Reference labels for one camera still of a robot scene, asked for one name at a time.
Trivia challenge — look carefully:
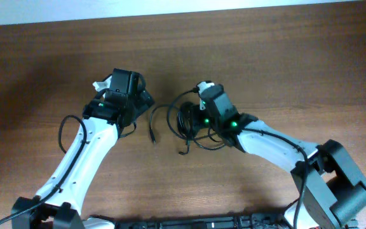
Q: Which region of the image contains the black usb cable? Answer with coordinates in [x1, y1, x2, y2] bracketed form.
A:
[149, 101, 225, 156]

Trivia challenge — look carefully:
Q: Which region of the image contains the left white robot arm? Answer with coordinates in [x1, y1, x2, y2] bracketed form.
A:
[11, 69, 154, 228]

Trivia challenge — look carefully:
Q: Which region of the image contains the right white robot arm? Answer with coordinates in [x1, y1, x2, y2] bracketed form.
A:
[191, 81, 366, 228]

